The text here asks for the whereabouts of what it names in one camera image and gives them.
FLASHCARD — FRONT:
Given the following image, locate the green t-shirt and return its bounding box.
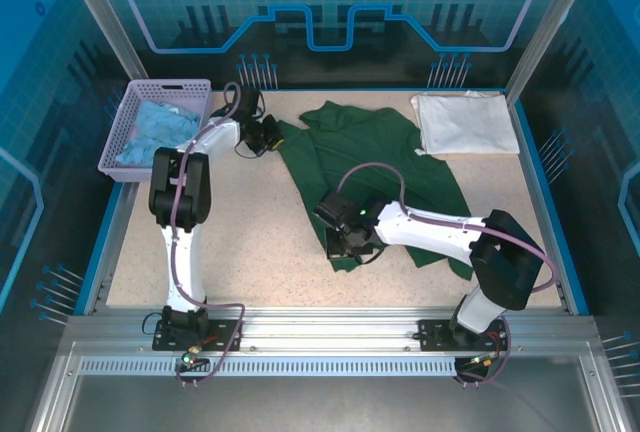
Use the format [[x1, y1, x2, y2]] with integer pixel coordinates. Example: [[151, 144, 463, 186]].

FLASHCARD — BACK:
[[277, 100, 475, 282]]

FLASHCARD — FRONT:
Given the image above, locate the light blue crumpled t-shirt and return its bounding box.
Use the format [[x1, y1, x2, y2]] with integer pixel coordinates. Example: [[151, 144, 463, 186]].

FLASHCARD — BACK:
[[115, 100, 204, 169]]

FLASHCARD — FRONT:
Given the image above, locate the lavender plastic basket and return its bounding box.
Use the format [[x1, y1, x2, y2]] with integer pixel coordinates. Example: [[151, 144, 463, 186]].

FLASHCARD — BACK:
[[97, 78, 214, 184]]

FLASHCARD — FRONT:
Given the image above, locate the white folded t-shirt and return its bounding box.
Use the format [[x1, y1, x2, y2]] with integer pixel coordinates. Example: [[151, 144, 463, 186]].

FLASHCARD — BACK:
[[410, 90, 521, 156]]

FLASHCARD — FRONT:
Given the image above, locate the steel sheet shelf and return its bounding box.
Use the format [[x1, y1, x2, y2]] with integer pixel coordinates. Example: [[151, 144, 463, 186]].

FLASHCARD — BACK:
[[29, 341, 640, 432]]

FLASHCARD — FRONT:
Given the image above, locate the blue table edge trim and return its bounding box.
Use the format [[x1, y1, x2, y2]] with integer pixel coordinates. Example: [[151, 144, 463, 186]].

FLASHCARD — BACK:
[[507, 91, 592, 316], [74, 86, 132, 316]]

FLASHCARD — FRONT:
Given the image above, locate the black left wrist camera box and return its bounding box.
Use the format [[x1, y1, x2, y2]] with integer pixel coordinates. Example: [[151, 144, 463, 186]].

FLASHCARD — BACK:
[[235, 86, 264, 119]]

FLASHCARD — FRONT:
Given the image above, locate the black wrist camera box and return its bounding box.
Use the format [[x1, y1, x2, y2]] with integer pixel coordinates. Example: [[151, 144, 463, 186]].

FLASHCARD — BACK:
[[313, 190, 361, 232], [235, 86, 264, 119]]

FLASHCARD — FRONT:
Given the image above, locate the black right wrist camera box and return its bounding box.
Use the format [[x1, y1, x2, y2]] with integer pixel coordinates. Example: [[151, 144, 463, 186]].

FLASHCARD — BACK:
[[313, 190, 361, 232]]

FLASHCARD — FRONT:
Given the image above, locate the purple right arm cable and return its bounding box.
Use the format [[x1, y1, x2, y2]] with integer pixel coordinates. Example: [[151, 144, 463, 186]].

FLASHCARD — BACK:
[[338, 161, 560, 386]]

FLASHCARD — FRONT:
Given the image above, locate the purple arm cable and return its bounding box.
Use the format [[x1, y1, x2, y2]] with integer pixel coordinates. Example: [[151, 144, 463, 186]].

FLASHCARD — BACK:
[[338, 161, 560, 386], [167, 81, 247, 387]]

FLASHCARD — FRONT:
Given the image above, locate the aluminium frame rail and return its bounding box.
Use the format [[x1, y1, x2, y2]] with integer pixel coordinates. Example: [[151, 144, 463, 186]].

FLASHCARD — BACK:
[[64, 306, 601, 353]]

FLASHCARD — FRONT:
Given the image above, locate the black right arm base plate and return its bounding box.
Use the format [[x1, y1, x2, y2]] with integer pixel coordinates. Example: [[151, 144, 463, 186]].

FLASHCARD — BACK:
[[418, 318, 507, 352]]

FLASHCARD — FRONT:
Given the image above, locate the slotted grey cable duct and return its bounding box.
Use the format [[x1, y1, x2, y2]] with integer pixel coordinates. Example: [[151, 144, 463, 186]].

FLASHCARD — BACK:
[[78, 355, 459, 379]]

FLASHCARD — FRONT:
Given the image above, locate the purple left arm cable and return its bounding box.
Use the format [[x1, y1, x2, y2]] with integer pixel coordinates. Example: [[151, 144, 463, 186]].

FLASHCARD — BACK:
[[167, 81, 247, 387]]

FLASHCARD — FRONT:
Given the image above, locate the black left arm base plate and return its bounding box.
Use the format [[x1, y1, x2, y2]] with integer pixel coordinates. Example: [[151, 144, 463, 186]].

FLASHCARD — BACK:
[[152, 318, 244, 352]]

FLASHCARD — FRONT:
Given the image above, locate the aluminium frame post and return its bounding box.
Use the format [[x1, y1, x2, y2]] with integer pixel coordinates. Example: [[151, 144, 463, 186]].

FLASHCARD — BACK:
[[504, 0, 601, 103], [54, 0, 150, 82]]

